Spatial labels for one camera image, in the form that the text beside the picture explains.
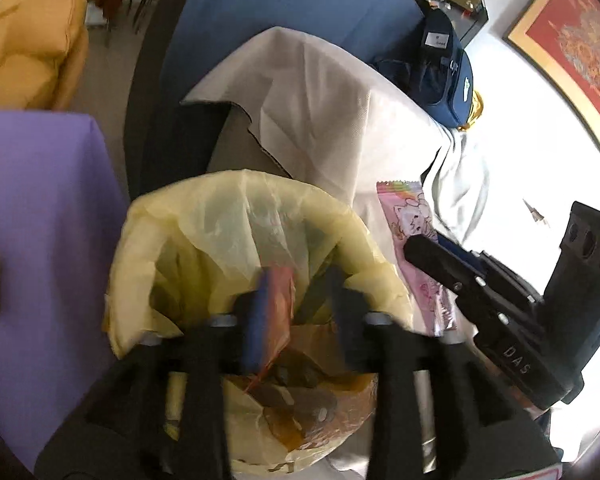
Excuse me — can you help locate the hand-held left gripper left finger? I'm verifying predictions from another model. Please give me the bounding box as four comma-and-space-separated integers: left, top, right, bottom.
35, 270, 276, 480

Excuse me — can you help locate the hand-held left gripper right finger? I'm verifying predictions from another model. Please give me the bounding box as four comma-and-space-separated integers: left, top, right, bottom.
327, 265, 561, 480

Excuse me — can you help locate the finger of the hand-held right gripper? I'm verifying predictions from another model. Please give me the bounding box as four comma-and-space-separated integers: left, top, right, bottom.
404, 235, 511, 341
437, 239, 538, 307

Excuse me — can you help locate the orange red snack wrapper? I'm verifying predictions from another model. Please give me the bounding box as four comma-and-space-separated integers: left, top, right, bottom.
245, 266, 298, 391

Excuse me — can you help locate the pink cartoon snack wrapper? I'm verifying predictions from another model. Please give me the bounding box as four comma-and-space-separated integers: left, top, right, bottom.
376, 180, 463, 338

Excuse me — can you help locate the yellow-lined trash bin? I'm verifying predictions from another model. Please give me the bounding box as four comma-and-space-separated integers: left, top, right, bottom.
105, 170, 416, 476

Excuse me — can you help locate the brown printed packet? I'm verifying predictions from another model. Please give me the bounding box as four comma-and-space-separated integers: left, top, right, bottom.
242, 324, 381, 456

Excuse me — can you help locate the navy blue bag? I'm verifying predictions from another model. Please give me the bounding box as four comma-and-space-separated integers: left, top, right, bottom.
372, 9, 476, 128

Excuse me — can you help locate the white cloth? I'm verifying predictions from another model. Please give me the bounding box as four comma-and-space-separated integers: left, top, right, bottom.
182, 26, 491, 333

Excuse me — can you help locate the purple tablecloth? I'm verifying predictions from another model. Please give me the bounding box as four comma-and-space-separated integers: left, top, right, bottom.
0, 110, 131, 471

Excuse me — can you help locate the red framed picture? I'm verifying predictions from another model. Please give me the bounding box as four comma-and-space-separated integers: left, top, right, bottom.
502, 0, 600, 159

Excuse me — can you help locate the yellow leather armchair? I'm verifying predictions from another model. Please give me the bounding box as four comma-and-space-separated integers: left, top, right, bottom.
0, 0, 90, 111

